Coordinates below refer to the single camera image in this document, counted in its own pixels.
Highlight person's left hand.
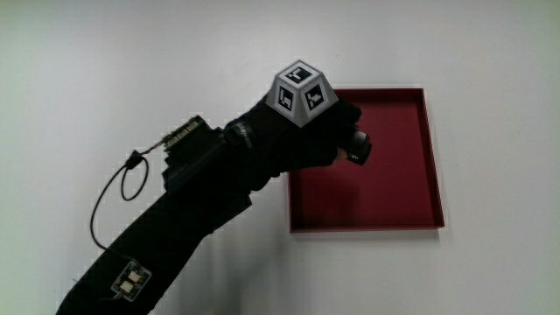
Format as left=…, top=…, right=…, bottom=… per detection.
left=224, top=59, right=363, bottom=192

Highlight dark red square plate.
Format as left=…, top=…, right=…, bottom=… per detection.
left=287, top=87, right=446, bottom=234

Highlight thin black cable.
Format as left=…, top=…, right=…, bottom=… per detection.
left=89, top=140, right=171, bottom=254

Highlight black wrist sensor module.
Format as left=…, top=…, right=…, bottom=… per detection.
left=161, top=115, right=229, bottom=194

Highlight person's left forearm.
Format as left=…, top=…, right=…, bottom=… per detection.
left=55, top=114, right=254, bottom=315

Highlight small white circuit board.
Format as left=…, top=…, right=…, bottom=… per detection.
left=110, top=259, right=153, bottom=303

